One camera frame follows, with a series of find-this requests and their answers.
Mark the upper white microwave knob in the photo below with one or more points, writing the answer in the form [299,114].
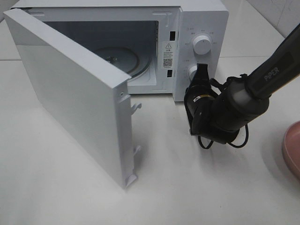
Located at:
[202,44]

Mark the glass microwave turntable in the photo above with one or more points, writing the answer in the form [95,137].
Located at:
[125,59]

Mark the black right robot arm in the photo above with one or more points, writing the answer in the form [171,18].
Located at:
[218,111]

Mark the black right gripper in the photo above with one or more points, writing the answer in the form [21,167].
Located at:
[198,100]

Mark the white microwave oven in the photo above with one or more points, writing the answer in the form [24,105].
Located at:
[142,26]

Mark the white microwave door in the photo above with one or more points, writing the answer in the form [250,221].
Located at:
[86,94]

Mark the lower white microwave knob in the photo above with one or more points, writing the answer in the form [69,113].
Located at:
[192,71]

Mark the white microwave knob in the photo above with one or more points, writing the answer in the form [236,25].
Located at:
[202,44]
[192,71]

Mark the pink round plate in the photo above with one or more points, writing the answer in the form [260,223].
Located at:
[291,149]

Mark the white warning label sticker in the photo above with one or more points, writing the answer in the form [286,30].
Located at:
[167,55]

